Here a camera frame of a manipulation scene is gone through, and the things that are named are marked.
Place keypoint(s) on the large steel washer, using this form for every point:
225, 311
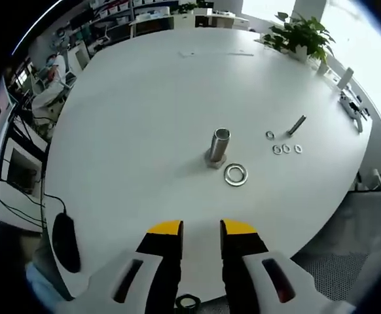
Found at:
227, 178

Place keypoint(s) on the black computer mouse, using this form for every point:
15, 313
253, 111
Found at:
66, 242

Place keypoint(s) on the person's light blue jeans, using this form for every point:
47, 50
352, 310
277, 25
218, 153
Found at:
43, 284

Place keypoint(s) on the white desk with slanted legs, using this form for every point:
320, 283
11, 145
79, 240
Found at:
151, 19

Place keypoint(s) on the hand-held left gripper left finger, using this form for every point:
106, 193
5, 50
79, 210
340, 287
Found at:
164, 242

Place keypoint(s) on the grey mesh office chair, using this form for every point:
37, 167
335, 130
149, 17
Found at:
334, 274

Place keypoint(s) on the low white cabinet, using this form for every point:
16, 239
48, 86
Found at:
220, 21

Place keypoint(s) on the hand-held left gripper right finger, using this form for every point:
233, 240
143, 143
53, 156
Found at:
243, 242

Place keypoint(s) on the small potted plant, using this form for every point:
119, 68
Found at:
186, 7

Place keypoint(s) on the large threaded stud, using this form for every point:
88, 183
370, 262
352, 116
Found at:
218, 147

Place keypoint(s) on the small threaded stud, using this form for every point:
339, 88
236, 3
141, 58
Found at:
296, 125

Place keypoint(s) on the large potted green plant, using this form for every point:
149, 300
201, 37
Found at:
305, 32

